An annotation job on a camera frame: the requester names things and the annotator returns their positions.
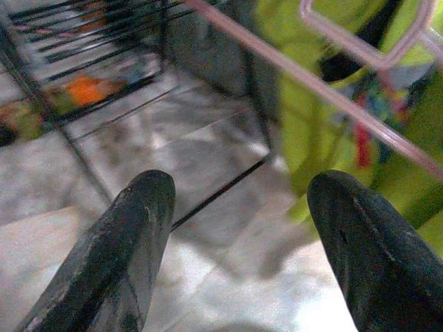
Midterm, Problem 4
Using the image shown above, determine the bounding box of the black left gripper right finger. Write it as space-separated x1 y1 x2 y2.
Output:
307 169 443 332

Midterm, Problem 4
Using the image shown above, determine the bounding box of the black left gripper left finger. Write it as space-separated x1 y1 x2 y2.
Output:
17 169 177 332

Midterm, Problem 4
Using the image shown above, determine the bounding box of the pink plastic clothes hanger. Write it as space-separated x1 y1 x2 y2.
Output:
186 0 443 181

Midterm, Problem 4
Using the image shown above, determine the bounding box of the lime green garment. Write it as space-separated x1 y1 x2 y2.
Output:
254 0 443 250

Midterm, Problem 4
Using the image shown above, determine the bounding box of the child in orange shirt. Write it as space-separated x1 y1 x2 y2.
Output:
0 74 125 146

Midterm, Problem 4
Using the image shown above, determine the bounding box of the black metal drying rack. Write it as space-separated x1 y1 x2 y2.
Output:
0 0 274 231

